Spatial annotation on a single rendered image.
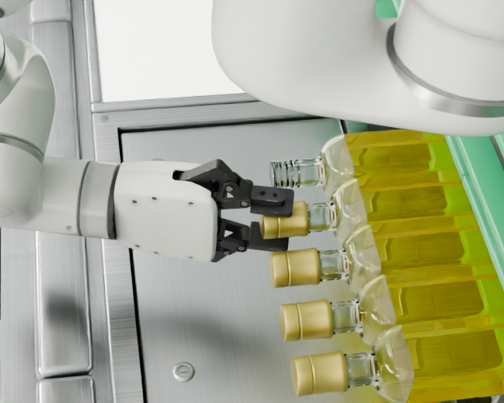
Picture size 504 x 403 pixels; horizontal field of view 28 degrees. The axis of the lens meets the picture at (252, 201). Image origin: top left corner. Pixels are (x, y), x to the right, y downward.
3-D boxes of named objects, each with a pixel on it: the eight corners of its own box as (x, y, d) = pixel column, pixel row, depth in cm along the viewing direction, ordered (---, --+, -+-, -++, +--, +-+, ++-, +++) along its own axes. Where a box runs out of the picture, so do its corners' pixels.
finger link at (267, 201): (221, 211, 95) (291, 219, 95) (222, 189, 93) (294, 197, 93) (226, 186, 97) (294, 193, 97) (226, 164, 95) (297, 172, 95)
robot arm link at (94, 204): (83, 260, 100) (110, 263, 100) (75, 202, 93) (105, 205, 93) (98, 204, 105) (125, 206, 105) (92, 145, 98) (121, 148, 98)
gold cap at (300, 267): (311, 262, 97) (266, 266, 97) (314, 239, 95) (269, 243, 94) (318, 292, 95) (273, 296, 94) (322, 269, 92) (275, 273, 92)
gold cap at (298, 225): (300, 216, 101) (257, 219, 100) (303, 193, 98) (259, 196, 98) (307, 243, 99) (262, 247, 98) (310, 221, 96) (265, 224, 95)
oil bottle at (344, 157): (502, 154, 109) (310, 169, 106) (515, 117, 105) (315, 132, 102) (519, 193, 106) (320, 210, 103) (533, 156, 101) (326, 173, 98)
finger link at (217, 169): (155, 201, 97) (206, 222, 98) (190, 155, 91) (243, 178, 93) (158, 192, 98) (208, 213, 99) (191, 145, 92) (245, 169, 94)
